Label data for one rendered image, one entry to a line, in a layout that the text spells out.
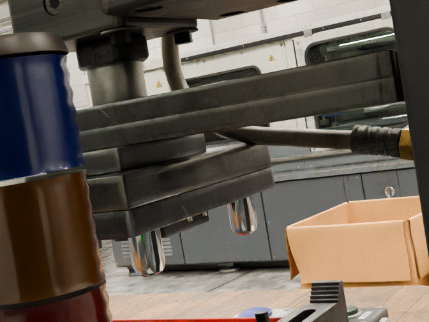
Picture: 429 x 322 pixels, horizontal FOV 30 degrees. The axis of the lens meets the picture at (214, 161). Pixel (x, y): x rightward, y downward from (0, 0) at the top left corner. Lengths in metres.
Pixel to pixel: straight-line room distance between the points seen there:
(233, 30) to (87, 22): 7.62
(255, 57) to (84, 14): 5.21
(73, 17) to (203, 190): 0.14
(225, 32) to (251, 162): 7.59
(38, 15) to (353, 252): 2.41
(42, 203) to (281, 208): 5.47
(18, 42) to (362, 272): 2.66
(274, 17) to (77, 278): 7.65
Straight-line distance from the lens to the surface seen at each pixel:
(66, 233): 0.23
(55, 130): 0.23
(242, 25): 8.06
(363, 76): 0.41
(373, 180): 5.34
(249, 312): 0.93
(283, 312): 0.94
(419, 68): 0.38
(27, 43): 0.23
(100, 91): 0.52
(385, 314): 0.90
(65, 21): 0.51
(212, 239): 6.07
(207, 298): 1.22
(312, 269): 2.96
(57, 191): 0.23
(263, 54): 5.66
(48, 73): 0.24
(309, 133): 0.56
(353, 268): 2.87
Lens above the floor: 1.16
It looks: 3 degrees down
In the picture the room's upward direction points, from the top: 9 degrees counter-clockwise
